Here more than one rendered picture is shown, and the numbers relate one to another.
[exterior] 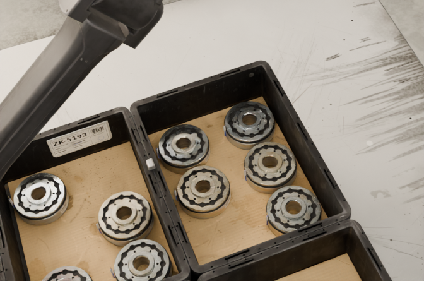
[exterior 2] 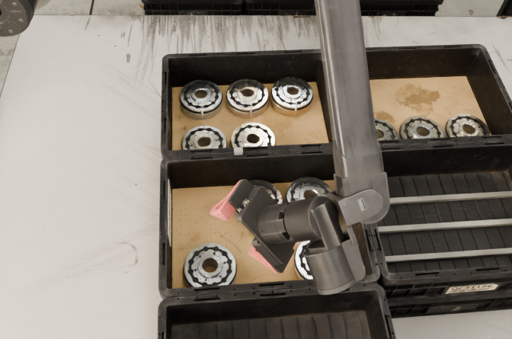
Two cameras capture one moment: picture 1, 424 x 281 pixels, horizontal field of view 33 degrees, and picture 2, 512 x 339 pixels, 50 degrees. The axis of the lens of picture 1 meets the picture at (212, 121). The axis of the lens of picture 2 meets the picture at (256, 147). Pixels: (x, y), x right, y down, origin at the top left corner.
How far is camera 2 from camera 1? 1.03 m
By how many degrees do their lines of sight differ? 47
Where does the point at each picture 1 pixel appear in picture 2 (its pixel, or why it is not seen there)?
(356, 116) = not seen: hidden behind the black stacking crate
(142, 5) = not seen: outside the picture
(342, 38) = (113, 46)
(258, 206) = (274, 117)
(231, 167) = (232, 123)
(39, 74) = (347, 15)
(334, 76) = (147, 62)
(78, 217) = (238, 244)
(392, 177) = not seen: hidden behind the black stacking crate
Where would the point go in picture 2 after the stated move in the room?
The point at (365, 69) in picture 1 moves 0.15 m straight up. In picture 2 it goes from (151, 44) to (145, 4)
